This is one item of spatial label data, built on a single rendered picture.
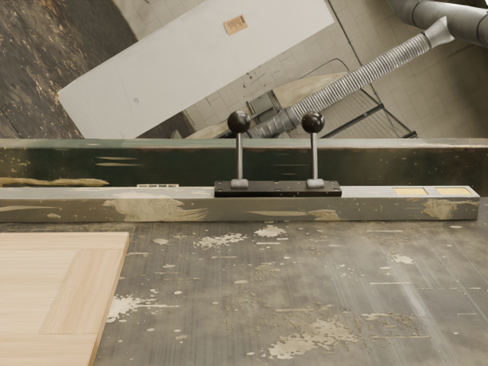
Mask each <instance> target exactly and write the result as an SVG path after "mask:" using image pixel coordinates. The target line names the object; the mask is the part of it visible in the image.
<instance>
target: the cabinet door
mask: <svg viewBox="0 0 488 366"><path fill-rule="evenodd" d="M128 247H129V233H128V232H42V233H0V366H93V364H94V360H95V357H96V354H97V350H98V347H99V343H100V340H101V337H102V333H103V330H104V328H105V323H106V321H107V316H108V314H109V311H110V307H111V304H112V301H113V296H114V294H115V289H116V287H117V284H118V280H119V277H120V274H121V270H122V267H123V263H124V260H125V258H126V253H127V250H128Z"/></svg>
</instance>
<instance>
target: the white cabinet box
mask: <svg viewBox="0 0 488 366"><path fill-rule="evenodd" d="M332 23H334V20H333V18H332V16H331V14H330V12H329V10H328V8H327V7H326V5H325V3H324V1H323V0H206V1H204V2H203V3H202V4H199V5H198V6H196V7H195V8H193V9H191V10H190V11H188V12H186V13H184V14H183V15H181V16H180V17H178V18H176V19H175V20H173V21H171V22H170V23H168V24H167V25H164V26H163V27H162V28H160V29H158V30H156V31H155V32H153V33H151V34H150V35H149V36H146V37H145V38H143V39H142V40H140V41H138V42H136V43H135V44H133V45H132V46H130V47H129V48H127V49H125V50H123V51H122V52H120V53H118V54H117V55H116V56H114V57H112V58H110V59H109V60H107V61H105V62H104V63H102V64H101V65H98V66H97V67H95V68H94V69H92V70H90V71H89V72H87V73H85V74H84V75H82V76H81V77H79V78H77V79H76V80H74V81H73V82H71V83H70V84H68V85H67V86H66V87H65V88H63V89H62V90H60V91H59V92H57V93H56V95H57V98H58V100H59V101H60V103H61V104H62V106H63V107H64V108H65V110H66V112H67V113H68V115H69V116H70V117H71V119H72V120H73V122H74V124H75V125H76V126H77V128H78V129H79V131H80V132H81V133H82V135H83V136H84V138H85V139H134V138H136V137H138V136H139V135H140V134H143V133H145V132H146V131H148V130H150V129H151V128H153V127H154V126H157V125H158V124H159V123H162V122H164V121H165V120H167V119H168V118H170V117H172V116H173V115H176V114H177V113H179V112H181V111H182V110H184V109H186V108H187V107H189V106H190V105H193V104H195V103H196V102H198V101H199V100H201V99H203V98H204V97H207V96H208V95H209V94H212V93H213V92H215V91H217V90H218V89H220V88H222V87H223V86H226V85H227V84H229V83H231V82H232V81H234V80H235V79H237V78H239V77H241V76H243V75H245V74H246V73H248V72H249V71H251V70H253V69H254V68H257V67H258V66H260V65H262V64H263V63H265V62H267V61H268V60H270V59H272V58H273V57H276V56H277V55H279V54H281V53H282V52H284V51H285V50H287V49H289V48H291V47H292V46H294V45H296V44H298V43H299V42H301V41H303V40H304V39H306V38H308V37H310V36H312V35H313V34H315V33H316V32H318V31H320V30H322V29H323V28H326V27H327V26H329V25H330V24H332Z"/></svg>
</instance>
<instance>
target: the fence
mask: <svg viewBox="0 0 488 366"><path fill-rule="evenodd" d="M340 188H341V190H342V196H341V197H263V198H215V197H214V187H0V222H107V221H331V220H443V219H477V216H478V211H479V201H480V196H479V195H478V194H477V193H476V192H474V191H473V190H472V189H471V188H470V187H469V186H351V187H340ZM402 188H423V189H424V190H425V191H426V193H427V195H398V194H396V193H395V191H394V190H393V189H402ZM436 188H465V189H466V190H467V191H469V192H470V193H471V195H441V194H440V193H439V192H438V191H437V190H436Z"/></svg>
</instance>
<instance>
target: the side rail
mask: <svg viewBox="0 0 488 366"><path fill-rule="evenodd" d="M317 175H318V179H322V180H323V181H337V182H338V184H339V186H340V187H351V186H469V187H470V188H471V189H472V190H473V191H474V192H476V193H477V194H478V195H479V196H480V198H483V197H488V139H317ZM311 178H312V165H311V140H310V139H243V179H247V180H248V181H306V180H307V179H311ZM233 179H236V139H0V187H137V185H138V184H178V185H179V187H214V182H215V181H232V180H233Z"/></svg>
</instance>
